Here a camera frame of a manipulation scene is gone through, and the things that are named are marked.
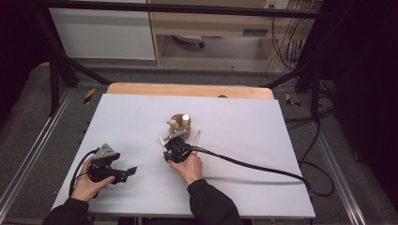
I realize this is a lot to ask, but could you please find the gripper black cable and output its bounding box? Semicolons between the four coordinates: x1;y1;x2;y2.
173;143;314;197
68;148;100;199

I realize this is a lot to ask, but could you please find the bundle of black floor cables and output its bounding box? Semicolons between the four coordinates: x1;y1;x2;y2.
283;105;336;131

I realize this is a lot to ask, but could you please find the person's right hand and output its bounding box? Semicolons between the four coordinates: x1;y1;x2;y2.
168;150;205;187

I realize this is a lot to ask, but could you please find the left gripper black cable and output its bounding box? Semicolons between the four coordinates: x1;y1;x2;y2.
68;148;100;199

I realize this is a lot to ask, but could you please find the person's left hand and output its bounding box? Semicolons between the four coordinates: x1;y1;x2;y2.
70;156;116;203

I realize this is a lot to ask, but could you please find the office chair base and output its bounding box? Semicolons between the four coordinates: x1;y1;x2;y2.
173;34;207;49

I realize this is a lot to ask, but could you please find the aluminium floor rail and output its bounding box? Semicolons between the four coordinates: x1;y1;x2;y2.
314;133;368;225
0;88;75;214

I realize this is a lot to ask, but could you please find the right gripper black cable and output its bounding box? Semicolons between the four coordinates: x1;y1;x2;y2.
173;143;314;197

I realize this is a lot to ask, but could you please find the clear white pen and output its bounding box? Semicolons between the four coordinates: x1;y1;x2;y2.
192;130;202;148

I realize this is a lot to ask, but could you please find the wooden table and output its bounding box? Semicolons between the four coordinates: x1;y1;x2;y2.
106;82;275;100

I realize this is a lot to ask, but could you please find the black metal stand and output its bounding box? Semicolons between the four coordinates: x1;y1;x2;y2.
262;62;324;124
31;8;111;117

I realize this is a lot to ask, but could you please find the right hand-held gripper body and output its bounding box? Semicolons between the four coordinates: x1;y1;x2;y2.
162;130;192;164

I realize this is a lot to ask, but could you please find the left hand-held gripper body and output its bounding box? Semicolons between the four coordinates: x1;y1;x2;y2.
88;143;128;184

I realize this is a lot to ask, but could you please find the wooden pen holder cup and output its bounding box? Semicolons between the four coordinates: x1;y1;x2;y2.
168;112;192;141

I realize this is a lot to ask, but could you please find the black curtain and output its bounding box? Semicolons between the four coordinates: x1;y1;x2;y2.
321;0;398;204
0;0;52;124

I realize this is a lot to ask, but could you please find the yellow black floor tape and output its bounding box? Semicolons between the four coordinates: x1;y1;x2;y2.
284;93;301;108
83;87;97;105

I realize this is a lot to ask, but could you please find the white wall socket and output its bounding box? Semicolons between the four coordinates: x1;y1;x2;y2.
264;0;290;10

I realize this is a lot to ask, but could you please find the thin white pen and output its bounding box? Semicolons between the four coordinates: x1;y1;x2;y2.
158;135;168;153

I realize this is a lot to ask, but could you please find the wooden desk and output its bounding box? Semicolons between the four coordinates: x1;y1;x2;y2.
146;0;323;68

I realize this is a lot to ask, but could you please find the hanging cable bundle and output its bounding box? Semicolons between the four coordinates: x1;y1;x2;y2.
269;15;307;71

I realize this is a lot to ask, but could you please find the black metal frame bar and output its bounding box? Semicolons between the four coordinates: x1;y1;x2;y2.
40;0;323;19

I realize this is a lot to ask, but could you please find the black looped floor cable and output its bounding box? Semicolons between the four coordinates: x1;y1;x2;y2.
298;120;335;198

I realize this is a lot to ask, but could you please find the white cabinet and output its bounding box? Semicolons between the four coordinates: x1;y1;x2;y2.
49;7;157;61

